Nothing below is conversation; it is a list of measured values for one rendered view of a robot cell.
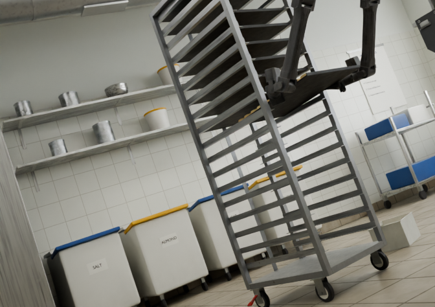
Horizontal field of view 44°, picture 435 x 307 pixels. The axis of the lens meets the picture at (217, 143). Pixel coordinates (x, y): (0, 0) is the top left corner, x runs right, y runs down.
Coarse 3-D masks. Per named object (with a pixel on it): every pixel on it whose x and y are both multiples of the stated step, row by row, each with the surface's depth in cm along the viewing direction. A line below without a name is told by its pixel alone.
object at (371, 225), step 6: (372, 222) 278; (348, 228) 291; (354, 228) 288; (360, 228) 285; (366, 228) 281; (324, 234) 305; (330, 234) 302; (336, 234) 298; (342, 234) 293; (300, 240) 321; (306, 240) 317
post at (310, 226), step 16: (224, 0) 266; (240, 32) 265; (240, 48) 264; (256, 80) 261; (256, 96) 262; (272, 128) 258; (288, 160) 256; (288, 176) 255; (304, 208) 252; (320, 256) 249
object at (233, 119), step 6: (252, 102) 276; (258, 102) 282; (246, 108) 286; (252, 108) 293; (234, 114) 290; (240, 114) 296; (246, 114) 303; (228, 120) 303; (234, 120) 310; (216, 126) 308; (222, 126) 315; (228, 126) 322; (204, 132) 312
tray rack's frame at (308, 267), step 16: (160, 32) 316; (176, 80) 312; (192, 128) 307; (224, 128) 323; (256, 128) 335; (208, 176) 304; (240, 176) 318; (272, 176) 330; (224, 208) 302; (224, 224) 301; (288, 224) 327; (240, 256) 298; (272, 256) 313; (304, 256) 324; (336, 256) 278; (352, 256) 260; (272, 272) 309; (288, 272) 285; (304, 272) 265; (320, 272) 251; (256, 288) 290; (320, 288) 252
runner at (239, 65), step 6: (252, 60) 267; (234, 66) 274; (240, 66) 271; (228, 72) 279; (234, 72) 276; (216, 78) 287; (222, 78) 283; (210, 84) 292; (216, 84) 288; (204, 90) 297; (210, 90) 295; (192, 96) 306; (198, 96) 302; (192, 102) 309
